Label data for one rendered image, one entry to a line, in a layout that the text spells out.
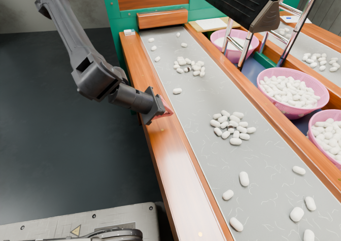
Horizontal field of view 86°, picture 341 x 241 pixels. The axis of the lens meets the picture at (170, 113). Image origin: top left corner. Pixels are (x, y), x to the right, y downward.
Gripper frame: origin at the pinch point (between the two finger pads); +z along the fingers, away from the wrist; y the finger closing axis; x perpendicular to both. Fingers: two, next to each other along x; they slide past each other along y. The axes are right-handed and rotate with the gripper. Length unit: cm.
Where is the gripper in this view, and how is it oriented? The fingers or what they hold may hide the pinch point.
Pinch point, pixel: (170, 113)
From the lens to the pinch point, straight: 57.1
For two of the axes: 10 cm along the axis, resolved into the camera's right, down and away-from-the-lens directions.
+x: -6.2, 6.5, 4.3
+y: -3.0, -7.1, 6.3
